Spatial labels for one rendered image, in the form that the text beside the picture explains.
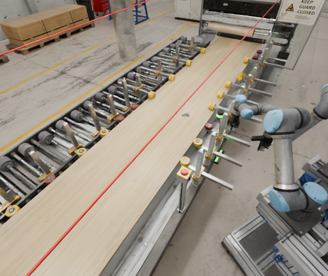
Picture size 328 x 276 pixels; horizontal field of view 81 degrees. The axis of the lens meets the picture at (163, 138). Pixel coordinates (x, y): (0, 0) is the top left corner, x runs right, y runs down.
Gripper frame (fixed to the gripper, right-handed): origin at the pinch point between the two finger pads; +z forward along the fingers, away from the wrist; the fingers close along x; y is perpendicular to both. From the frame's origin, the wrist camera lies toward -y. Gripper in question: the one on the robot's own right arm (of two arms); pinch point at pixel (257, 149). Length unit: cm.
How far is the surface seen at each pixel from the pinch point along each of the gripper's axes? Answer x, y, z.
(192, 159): -25, -51, 21
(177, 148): -41, -60, -7
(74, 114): -53, -185, -2
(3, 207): -152, -143, -2
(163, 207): -83, -49, 21
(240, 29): 226, -91, -25
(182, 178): -83, -34, -38
